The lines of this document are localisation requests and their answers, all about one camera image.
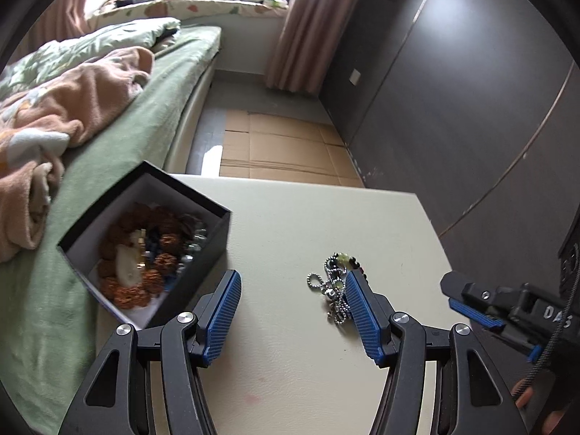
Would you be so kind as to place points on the light green floral quilt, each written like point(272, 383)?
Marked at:
point(90, 45)

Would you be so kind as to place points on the flattened cardboard sheet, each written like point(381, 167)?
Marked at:
point(281, 145)

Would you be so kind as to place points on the pink fleece blanket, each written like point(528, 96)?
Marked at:
point(68, 108)

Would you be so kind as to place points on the person's right hand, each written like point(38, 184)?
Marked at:
point(521, 394)

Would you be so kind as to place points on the white wall socket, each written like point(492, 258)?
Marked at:
point(355, 77)

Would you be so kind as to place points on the black cardboard box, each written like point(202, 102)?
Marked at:
point(206, 253)

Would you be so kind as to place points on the pink curtain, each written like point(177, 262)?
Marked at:
point(312, 27)
point(72, 13)

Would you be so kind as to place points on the dark grey wardrobe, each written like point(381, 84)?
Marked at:
point(453, 99)

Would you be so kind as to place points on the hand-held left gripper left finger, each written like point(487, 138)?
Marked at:
point(222, 312)

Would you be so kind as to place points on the green bed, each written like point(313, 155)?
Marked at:
point(136, 145)

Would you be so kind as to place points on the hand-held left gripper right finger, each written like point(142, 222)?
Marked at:
point(362, 312)

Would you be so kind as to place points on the patterned window seat cushion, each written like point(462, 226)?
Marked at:
point(195, 9)

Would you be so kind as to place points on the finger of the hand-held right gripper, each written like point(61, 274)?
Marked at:
point(475, 315)
point(466, 290)

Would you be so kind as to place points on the white scrunchie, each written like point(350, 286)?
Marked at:
point(127, 265)

